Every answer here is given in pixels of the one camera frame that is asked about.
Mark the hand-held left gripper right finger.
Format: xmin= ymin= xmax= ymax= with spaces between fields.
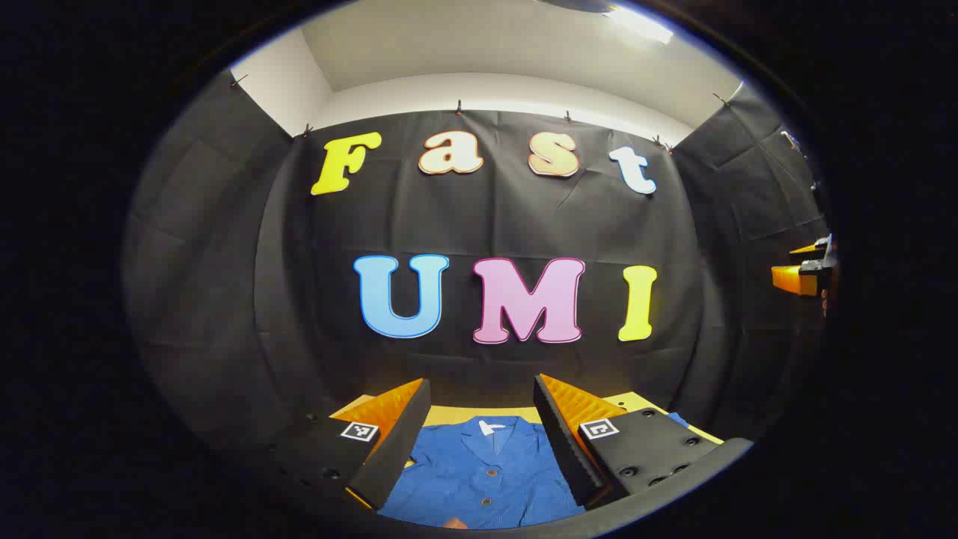
xmin=532 ymin=373 xmax=725 ymax=510

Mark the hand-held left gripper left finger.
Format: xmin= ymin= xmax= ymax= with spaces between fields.
xmin=271 ymin=378 xmax=433 ymax=511

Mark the blue corduroy shirt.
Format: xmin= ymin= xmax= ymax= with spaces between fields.
xmin=378 ymin=412 xmax=693 ymax=531

